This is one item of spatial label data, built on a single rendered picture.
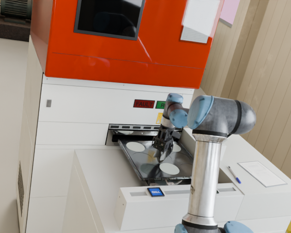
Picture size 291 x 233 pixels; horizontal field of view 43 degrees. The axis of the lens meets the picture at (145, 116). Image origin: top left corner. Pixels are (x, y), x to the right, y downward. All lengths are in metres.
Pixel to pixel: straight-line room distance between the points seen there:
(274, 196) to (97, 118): 0.94
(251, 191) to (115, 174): 0.64
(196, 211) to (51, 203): 1.12
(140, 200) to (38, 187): 0.78
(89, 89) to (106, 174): 0.42
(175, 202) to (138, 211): 0.16
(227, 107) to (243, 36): 3.67
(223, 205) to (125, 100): 0.72
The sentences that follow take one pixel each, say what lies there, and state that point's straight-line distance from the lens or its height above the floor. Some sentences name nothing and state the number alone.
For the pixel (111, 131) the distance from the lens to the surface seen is 1.97.
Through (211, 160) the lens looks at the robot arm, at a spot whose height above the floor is 1.27.
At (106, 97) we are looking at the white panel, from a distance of 1.89.
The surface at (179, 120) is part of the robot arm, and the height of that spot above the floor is 1.22.
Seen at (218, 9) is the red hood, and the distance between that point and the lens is 1.93.
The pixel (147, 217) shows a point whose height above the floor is 0.88.
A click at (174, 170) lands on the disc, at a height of 0.90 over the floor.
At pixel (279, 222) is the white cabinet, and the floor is 0.78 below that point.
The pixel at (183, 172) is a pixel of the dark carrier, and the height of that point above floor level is 0.90.
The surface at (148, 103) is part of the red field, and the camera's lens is 1.98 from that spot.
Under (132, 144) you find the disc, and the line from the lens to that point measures 1.96.
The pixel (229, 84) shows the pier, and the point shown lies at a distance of 4.99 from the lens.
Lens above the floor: 1.81
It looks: 23 degrees down
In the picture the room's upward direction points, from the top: 13 degrees clockwise
